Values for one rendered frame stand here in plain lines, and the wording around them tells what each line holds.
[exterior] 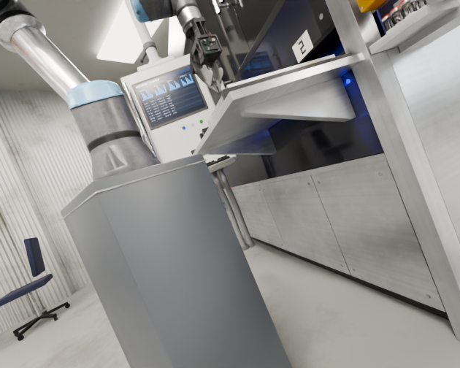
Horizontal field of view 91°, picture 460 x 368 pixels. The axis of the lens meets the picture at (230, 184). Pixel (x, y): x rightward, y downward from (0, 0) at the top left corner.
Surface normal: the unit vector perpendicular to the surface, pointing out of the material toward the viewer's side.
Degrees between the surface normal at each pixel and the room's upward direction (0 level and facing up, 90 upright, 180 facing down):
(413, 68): 90
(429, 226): 90
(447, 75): 90
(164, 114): 90
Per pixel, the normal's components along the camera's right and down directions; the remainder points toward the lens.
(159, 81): 0.11, 0.00
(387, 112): -0.88, 0.38
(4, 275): 0.70, -0.26
